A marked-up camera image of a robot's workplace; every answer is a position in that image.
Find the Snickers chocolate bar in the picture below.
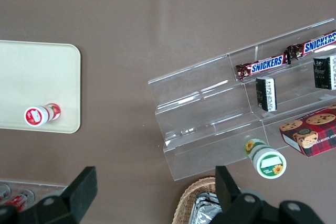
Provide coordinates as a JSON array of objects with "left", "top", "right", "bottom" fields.
[
  {"left": 235, "top": 53, "right": 291, "bottom": 81},
  {"left": 286, "top": 29, "right": 336, "bottom": 60}
]

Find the silver foil container stack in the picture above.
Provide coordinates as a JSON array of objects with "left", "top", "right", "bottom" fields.
[{"left": 189, "top": 191, "right": 223, "bottom": 224}]

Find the cream plastic tray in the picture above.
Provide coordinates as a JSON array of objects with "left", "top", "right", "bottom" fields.
[{"left": 0, "top": 39, "right": 82, "bottom": 134}]

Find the oval light wicker basket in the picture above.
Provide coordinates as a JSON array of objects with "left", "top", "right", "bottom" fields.
[{"left": 171, "top": 176, "right": 218, "bottom": 224}]

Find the green sunflower yogurt cup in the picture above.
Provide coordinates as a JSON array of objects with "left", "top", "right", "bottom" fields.
[{"left": 244, "top": 137, "right": 287, "bottom": 179}]

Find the small black snack box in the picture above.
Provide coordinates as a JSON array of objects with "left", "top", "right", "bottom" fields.
[
  {"left": 313, "top": 55, "right": 336, "bottom": 91},
  {"left": 255, "top": 76, "right": 278, "bottom": 112}
]

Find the red yogurt cup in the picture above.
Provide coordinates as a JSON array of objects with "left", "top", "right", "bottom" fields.
[{"left": 24, "top": 102, "right": 62, "bottom": 128}]

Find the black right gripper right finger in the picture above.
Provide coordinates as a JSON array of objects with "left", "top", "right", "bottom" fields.
[{"left": 209, "top": 165, "right": 266, "bottom": 224}]

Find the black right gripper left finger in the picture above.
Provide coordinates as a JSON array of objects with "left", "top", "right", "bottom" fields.
[{"left": 31, "top": 166, "right": 98, "bottom": 224}]

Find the clear acrylic stepped shelf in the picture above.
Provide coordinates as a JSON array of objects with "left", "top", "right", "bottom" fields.
[{"left": 147, "top": 18, "right": 336, "bottom": 182}]

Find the red plaid cookie box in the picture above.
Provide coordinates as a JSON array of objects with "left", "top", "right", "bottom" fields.
[{"left": 279, "top": 104, "right": 336, "bottom": 158}]

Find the clear acrylic bottle rack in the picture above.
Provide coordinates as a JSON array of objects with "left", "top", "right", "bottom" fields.
[{"left": 0, "top": 179, "right": 68, "bottom": 210}]

